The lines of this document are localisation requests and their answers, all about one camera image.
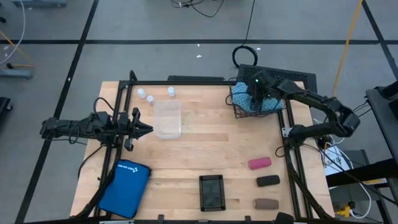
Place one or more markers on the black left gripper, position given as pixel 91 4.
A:
pixel 128 127

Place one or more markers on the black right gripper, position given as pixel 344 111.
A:
pixel 261 85

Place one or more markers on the clear plastic container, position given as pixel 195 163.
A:
pixel 168 119

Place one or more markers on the white bottle cap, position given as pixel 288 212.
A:
pixel 141 93

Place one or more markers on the pink bandage roll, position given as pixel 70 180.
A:
pixel 259 163

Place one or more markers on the black bandage roll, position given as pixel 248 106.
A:
pixel 268 180

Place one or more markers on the brown bandage roll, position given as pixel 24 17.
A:
pixel 265 203

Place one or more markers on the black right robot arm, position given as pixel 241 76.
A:
pixel 326 102

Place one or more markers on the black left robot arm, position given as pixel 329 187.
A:
pixel 62 127

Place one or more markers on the blue patterned cloth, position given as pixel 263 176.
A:
pixel 239 96

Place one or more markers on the black perforated metal case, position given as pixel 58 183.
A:
pixel 300 76

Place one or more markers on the blue first aid pouch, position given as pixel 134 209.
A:
pixel 124 189

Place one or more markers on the black plastic basket tray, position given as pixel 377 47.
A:
pixel 212 193

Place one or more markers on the white printed paper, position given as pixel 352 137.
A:
pixel 334 161

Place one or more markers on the black side cart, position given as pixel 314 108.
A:
pixel 382 118

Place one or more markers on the black shelf bar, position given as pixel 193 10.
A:
pixel 357 172

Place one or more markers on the black rounded object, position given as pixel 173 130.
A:
pixel 284 218

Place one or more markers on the grey stand base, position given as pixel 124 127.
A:
pixel 15 74

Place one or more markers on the black floor object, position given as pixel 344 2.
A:
pixel 3 104

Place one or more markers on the yellow power plug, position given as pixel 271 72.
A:
pixel 343 212

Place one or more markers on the grey metal bar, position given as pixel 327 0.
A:
pixel 40 3

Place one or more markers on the black aluminium table frame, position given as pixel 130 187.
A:
pixel 186 82

